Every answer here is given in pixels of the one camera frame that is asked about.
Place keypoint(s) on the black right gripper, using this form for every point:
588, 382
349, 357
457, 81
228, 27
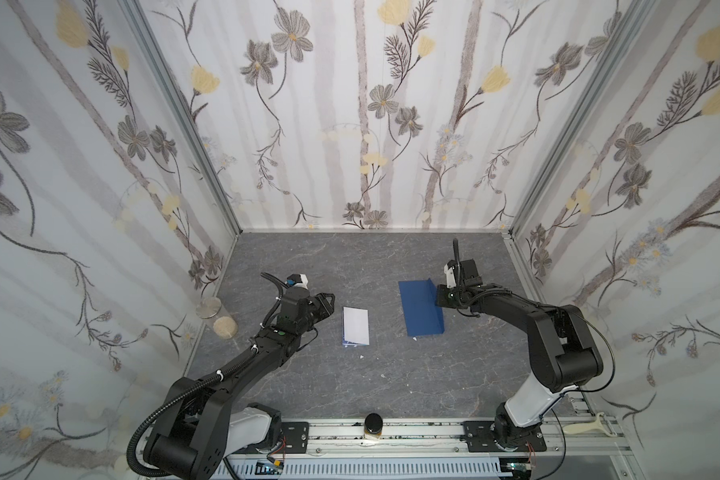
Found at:
465, 280

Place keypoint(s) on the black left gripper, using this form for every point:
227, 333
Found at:
321, 305

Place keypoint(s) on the dark blue envelope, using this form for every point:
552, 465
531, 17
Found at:
421, 314

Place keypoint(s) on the white letter with blue border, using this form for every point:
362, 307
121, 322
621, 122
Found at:
356, 330

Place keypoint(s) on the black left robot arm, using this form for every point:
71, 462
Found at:
187, 435

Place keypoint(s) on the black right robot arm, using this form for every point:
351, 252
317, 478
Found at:
563, 354

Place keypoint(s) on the glass jar with cork lid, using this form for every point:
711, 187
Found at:
212, 311

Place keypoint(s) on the cream plastic peeler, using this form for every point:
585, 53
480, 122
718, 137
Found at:
595, 426

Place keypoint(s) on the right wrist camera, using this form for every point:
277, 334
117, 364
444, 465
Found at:
450, 276

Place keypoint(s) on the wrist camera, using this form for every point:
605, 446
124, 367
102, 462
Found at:
297, 280
450, 276

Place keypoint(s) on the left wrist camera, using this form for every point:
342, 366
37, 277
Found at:
297, 280

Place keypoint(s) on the black cylinder on rail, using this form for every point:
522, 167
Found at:
373, 426

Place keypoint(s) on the white perforated cable duct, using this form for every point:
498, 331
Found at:
364, 468

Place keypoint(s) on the aluminium mounting rail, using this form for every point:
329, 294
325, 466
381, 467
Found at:
417, 438

